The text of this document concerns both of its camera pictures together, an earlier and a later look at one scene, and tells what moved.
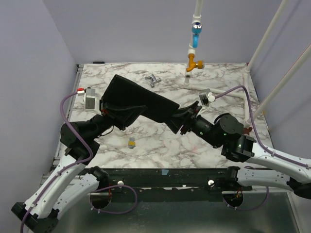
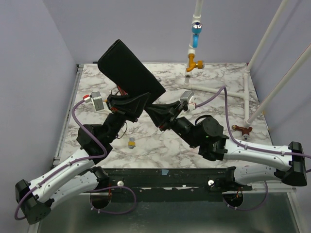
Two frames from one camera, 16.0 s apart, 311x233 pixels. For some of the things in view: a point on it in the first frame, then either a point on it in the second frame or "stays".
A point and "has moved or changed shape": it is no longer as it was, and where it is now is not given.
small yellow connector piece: [131, 142] stays
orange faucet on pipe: [192, 64] stays
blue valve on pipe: [196, 29] stays
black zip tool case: [122, 92] has moved or changed shape
